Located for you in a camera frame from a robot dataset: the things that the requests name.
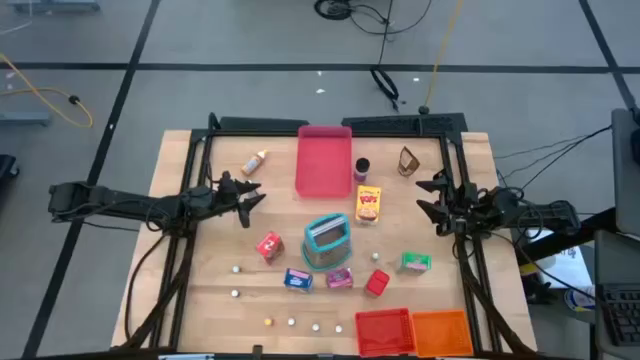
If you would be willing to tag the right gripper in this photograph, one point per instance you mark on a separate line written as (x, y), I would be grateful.
(462, 202)

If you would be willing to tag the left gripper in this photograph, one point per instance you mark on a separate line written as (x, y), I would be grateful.
(227, 192)

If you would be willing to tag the red Froot Loops cereal box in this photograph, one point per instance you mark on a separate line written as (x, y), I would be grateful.
(269, 246)

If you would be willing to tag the green cereal box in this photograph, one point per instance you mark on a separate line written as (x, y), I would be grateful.
(416, 262)

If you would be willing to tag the yellow Corn Pops cereal box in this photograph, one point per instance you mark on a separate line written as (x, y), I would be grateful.
(368, 202)

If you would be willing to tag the purple spice jar black cap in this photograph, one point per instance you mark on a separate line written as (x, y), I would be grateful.
(361, 172)

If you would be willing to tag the pink plastic tray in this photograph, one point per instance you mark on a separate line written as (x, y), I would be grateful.
(324, 165)

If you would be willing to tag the blue Frosted Flakes cereal box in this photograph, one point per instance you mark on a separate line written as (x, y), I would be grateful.
(298, 279)

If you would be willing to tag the magenta Raisin Bran cereal box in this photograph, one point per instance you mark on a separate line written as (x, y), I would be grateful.
(339, 278)

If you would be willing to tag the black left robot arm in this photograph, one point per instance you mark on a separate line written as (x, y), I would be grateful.
(125, 205)

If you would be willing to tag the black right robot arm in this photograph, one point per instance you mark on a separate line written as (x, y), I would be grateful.
(550, 215)

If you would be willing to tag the black flat panel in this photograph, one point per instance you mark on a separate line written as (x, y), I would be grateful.
(260, 123)

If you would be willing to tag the black perforated panel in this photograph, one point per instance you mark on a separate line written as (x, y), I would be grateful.
(400, 123)

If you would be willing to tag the orange plastic basket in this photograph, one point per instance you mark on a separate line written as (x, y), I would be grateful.
(442, 334)

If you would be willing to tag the red plastic basket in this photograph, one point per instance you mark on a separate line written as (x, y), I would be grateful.
(385, 332)

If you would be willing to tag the white paper sheet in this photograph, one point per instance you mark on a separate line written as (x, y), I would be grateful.
(570, 272)

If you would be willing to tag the black support beam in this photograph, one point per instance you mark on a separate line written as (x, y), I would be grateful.
(597, 224)

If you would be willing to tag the white label strip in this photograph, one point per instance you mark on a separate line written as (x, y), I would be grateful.
(185, 357)

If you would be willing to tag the gray desk surface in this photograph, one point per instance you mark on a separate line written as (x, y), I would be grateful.
(615, 260)

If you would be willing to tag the gray rounded panel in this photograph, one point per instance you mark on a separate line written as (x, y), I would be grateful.
(627, 170)

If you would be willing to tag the black keyboard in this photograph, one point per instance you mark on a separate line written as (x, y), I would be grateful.
(622, 315)

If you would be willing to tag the gray furniture foot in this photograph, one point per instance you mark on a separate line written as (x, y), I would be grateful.
(25, 118)

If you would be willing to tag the black floor object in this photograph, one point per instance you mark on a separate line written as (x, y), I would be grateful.
(7, 166)

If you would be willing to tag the gray furniture base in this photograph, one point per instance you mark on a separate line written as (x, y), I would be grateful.
(50, 5)

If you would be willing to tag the black metal table frame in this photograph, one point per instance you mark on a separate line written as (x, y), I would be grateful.
(250, 133)

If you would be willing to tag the small black post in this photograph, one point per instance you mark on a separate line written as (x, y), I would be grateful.
(257, 351)

